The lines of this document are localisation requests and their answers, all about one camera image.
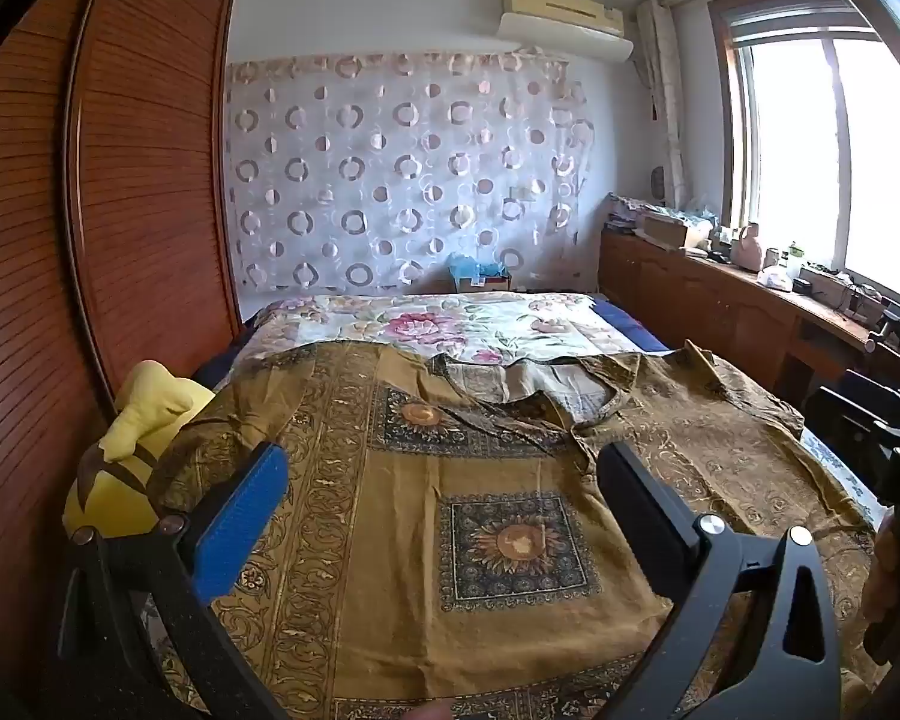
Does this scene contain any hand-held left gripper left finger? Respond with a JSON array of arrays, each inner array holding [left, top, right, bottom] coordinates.
[[56, 441, 293, 720]]

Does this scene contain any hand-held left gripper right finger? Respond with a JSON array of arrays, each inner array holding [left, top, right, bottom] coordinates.
[[596, 441, 845, 720]]

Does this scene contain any brown patterned shirt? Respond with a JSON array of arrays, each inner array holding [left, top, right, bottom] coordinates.
[[146, 337, 882, 720]]

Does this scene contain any person's right hand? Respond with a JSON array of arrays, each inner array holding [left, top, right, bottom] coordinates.
[[862, 506, 900, 665]]

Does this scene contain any small black tripod stand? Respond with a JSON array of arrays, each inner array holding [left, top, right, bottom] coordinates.
[[864, 301, 900, 352]]

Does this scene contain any yellow plush toy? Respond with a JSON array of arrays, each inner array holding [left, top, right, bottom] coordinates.
[[61, 360, 218, 537]]

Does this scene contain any long wooden cabinet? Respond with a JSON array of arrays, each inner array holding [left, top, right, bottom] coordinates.
[[598, 229, 893, 421]]

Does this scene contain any pink jug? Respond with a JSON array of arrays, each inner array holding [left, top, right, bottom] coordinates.
[[733, 221, 767, 272]]

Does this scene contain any floral bedspread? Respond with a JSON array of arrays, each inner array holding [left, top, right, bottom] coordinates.
[[240, 291, 616, 370]]

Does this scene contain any flat cardboard box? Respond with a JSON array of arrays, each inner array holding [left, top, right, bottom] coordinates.
[[640, 211, 710, 250]]

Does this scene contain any wooden framed window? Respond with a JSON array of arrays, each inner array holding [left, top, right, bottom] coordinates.
[[709, 0, 900, 316]]

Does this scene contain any cluttered pile of belongings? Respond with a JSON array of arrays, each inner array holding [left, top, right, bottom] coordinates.
[[607, 193, 721, 233]]

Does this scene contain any pale window curtain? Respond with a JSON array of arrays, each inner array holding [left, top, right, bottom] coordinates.
[[634, 0, 687, 200]]

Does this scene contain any circle patterned sheer curtain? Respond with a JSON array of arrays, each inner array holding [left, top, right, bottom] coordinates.
[[225, 45, 597, 297]]

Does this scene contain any beige wall air conditioner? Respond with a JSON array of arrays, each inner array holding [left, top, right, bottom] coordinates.
[[497, 0, 637, 61]]

